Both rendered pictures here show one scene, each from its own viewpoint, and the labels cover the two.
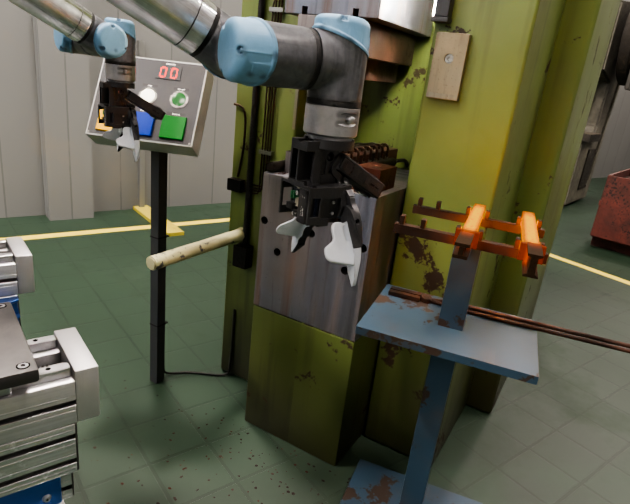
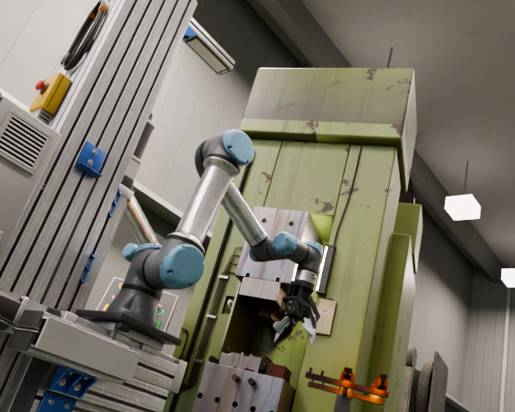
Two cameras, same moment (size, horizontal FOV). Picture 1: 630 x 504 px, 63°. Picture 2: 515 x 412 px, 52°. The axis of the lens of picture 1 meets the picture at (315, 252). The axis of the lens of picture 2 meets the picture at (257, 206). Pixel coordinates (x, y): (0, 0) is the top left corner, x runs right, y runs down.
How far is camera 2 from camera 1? 124 cm
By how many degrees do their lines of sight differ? 44
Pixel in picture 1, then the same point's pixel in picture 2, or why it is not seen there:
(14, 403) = (157, 360)
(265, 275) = not seen: outside the picture
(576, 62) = (389, 339)
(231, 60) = (282, 243)
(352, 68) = (317, 259)
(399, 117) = (284, 359)
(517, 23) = (360, 299)
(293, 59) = (301, 248)
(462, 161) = (332, 371)
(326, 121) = (306, 275)
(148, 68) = not seen: hidden behind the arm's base
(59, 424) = (164, 386)
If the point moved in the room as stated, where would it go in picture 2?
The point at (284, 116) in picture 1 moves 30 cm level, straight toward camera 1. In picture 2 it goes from (216, 338) to (230, 329)
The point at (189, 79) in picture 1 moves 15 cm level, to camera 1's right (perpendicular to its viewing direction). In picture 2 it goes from (165, 301) to (194, 310)
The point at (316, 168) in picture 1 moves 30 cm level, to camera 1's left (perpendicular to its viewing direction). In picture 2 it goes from (300, 293) to (214, 265)
